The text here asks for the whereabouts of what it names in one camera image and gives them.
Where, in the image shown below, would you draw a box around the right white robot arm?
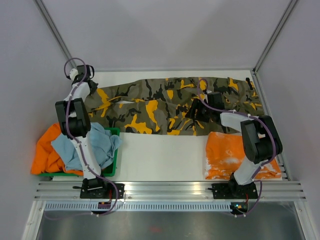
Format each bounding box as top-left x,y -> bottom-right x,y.
185,92 -> 283,200

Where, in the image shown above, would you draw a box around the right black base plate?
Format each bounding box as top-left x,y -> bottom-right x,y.
207,182 -> 258,200

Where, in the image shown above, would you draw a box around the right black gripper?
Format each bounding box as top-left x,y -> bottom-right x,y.
185,98 -> 213,123

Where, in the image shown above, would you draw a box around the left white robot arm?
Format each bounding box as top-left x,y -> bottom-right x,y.
55,64 -> 109,199

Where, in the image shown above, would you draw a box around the camouflage trousers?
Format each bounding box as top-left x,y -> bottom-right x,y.
84,77 -> 264,136

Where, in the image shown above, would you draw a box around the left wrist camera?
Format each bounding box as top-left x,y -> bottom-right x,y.
68,68 -> 78,81

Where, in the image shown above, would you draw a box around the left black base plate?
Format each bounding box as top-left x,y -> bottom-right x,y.
72,178 -> 125,200

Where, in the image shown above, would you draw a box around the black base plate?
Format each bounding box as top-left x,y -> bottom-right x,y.
72,178 -> 125,200
207,182 -> 258,200

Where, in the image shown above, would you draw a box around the aluminium rail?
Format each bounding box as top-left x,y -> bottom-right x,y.
33,181 -> 306,202

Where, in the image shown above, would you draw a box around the folded orange trousers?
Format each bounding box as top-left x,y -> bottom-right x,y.
204,131 -> 283,180

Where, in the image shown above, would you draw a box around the green plastic bin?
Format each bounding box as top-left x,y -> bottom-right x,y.
31,123 -> 122,177

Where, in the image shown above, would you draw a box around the light blue garment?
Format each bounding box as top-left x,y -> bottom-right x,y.
51,122 -> 122,171

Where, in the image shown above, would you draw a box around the orange garment in bin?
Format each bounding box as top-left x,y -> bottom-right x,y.
30,123 -> 83,176

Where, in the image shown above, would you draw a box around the white slotted cable duct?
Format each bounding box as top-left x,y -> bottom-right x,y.
45,201 -> 232,212

